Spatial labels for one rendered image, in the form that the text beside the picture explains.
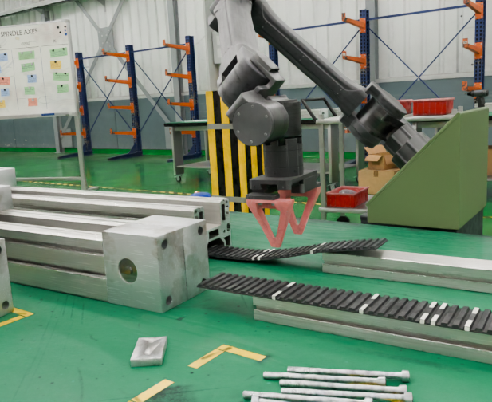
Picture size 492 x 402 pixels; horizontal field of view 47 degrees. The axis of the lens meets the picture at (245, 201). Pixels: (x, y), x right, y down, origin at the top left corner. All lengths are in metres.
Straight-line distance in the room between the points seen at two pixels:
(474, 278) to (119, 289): 0.44
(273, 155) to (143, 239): 0.23
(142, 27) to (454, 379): 11.54
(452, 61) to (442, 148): 7.50
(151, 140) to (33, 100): 5.46
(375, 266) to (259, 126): 0.25
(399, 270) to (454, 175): 0.32
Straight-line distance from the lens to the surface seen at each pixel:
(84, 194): 1.14
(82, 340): 0.65
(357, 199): 3.89
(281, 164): 0.79
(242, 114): 0.73
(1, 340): 0.69
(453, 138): 1.04
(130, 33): 12.16
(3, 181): 1.33
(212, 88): 4.25
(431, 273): 0.76
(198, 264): 0.73
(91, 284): 0.76
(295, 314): 0.63
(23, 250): 0.86
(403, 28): 8.79
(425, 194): 1.06
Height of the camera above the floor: 1.03
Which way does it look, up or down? 10 degrees down
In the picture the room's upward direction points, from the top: 3 degrees counter-clockwise
